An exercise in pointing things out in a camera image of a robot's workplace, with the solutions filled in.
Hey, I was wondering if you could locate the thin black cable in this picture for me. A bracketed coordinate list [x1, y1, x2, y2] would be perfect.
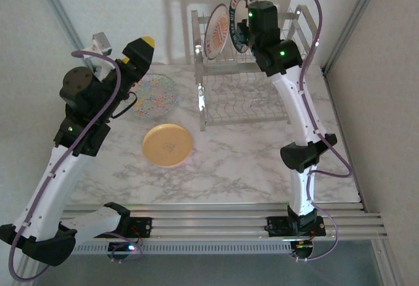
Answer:
[110, 91, 138, 119]

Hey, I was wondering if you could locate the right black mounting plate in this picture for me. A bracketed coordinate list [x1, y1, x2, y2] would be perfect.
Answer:
[266, 215, 327, 238]

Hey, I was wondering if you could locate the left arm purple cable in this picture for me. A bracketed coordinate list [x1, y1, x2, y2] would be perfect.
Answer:
[7, 49, 145, 282]

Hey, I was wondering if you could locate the aluminium frame post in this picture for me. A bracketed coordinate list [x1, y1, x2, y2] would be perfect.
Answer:
[31, 0, 96, 67]
[322, 0, 389, 76]

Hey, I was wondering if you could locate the grey slotted cable duct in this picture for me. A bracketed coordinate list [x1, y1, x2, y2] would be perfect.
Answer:
[70, 241, 293, 255]

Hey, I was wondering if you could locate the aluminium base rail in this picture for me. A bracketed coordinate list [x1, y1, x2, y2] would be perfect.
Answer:
[60, 202, 388, 243]

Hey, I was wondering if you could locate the dark lettered rim plate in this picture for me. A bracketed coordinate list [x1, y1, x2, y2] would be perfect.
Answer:
[228, 0, 251, 54]

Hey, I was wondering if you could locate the metal wire dish rack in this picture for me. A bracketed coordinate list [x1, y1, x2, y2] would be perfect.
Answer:
[191, 4, 321, 133]

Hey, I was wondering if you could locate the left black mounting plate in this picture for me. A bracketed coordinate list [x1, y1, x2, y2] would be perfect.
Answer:
[126, 217, 153, 238]

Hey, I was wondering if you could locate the colourful confetti plate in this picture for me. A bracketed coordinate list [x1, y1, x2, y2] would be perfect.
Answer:
[128, 73, 181, 117]

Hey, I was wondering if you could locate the yellow plate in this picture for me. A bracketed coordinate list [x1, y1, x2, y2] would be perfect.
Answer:
[141, 122, 194, 168]

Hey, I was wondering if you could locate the black mounting plate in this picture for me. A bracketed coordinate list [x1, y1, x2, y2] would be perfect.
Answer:
[126, 217, 153, 238]
[266, 215, 327, 238]

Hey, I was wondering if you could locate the orange sunburst plate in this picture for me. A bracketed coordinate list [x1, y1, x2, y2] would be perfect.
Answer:
[203, 3, 230, 61]

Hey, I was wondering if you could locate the small black controller board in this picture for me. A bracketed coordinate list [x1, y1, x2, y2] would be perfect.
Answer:
[107, 242, 139, 261]
[293, 240, 316, 261]

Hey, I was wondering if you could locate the aluminium table edge rail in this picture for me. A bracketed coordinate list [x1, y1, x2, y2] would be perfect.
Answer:
[322, 68, 371, 213]

